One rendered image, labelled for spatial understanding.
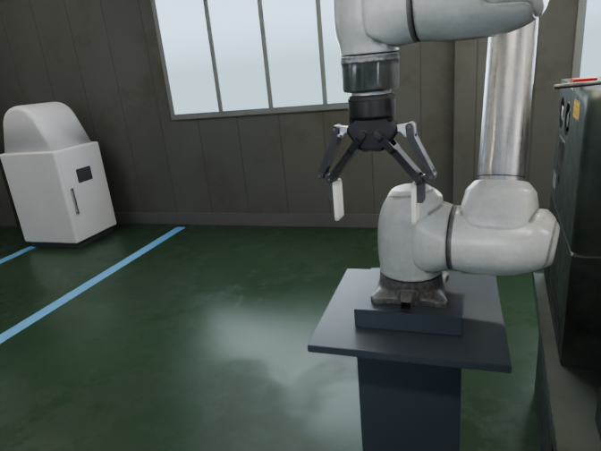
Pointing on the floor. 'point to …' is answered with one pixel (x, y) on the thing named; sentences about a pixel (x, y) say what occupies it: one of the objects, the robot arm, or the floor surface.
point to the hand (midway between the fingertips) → (376, 214)
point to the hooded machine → (55, 176)
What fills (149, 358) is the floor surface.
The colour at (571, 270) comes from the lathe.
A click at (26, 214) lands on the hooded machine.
